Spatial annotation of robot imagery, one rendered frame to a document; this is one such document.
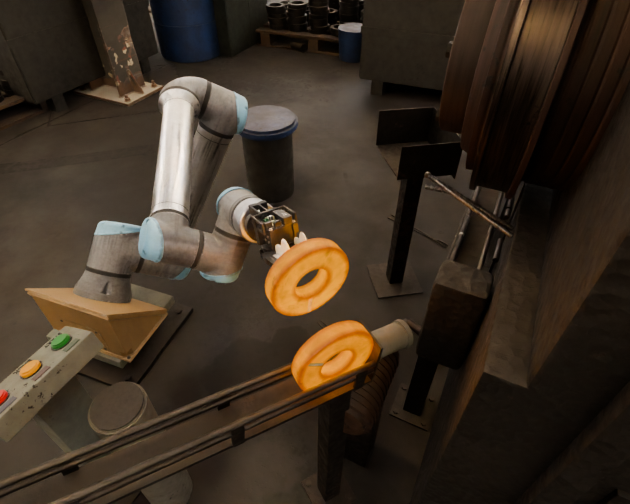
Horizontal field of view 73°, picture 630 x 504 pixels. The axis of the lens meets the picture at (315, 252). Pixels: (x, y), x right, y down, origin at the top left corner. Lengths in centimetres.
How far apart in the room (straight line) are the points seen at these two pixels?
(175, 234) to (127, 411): 39
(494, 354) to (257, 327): 122
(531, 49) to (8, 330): 197
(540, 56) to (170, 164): 80
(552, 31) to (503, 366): 44
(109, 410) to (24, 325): 109
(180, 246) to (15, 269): 149
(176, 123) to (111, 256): 59
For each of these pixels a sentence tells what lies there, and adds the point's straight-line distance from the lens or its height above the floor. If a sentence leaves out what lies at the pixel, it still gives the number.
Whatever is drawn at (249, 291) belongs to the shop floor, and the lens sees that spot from 187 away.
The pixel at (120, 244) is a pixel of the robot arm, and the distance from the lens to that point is 161.
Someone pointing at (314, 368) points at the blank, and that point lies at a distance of 76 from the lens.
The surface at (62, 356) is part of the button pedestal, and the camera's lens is 105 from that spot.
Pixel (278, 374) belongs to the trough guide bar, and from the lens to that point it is 81.
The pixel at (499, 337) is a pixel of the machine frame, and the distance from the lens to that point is 68.
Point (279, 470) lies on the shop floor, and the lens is 147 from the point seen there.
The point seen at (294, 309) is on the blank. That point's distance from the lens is 78.
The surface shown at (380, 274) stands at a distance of 193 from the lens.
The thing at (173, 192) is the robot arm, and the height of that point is 81.
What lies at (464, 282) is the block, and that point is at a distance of 84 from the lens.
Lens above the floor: 138
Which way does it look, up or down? 43 degrees down
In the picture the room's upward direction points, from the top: straight up
